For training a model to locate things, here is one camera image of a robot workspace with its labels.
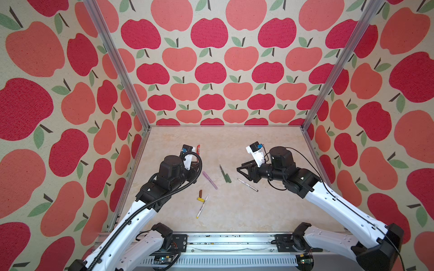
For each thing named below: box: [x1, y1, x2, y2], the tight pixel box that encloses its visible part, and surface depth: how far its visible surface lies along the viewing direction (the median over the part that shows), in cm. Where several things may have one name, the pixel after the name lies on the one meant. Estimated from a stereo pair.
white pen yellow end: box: [195, 194, 210, 219], surface depth 86 cm
